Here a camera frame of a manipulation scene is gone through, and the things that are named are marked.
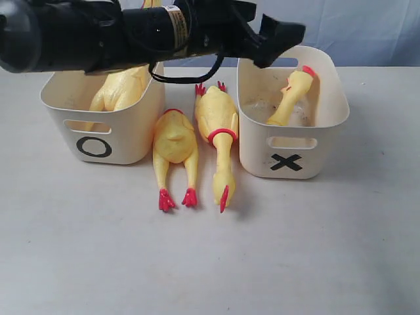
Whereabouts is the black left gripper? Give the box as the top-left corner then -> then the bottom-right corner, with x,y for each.
183,1 -> 306,68

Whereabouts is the yellow rubber chicken head part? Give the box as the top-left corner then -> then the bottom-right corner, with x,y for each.
266,65 -> 320,126

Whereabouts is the whole yellow rubber chicken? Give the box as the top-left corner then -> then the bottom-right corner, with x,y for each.
195,81 -> 239,212

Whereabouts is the headless yellow rubber chicken body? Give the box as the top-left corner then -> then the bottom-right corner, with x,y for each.
152,109 -> 199,213

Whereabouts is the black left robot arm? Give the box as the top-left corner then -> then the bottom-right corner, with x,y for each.
1,1 -> 306,74

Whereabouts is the white bin marked X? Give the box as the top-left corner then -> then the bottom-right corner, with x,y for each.
236,46 -> 350,179

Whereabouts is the white bin marked O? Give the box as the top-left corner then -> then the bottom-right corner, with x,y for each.
40,71 -> 165,165

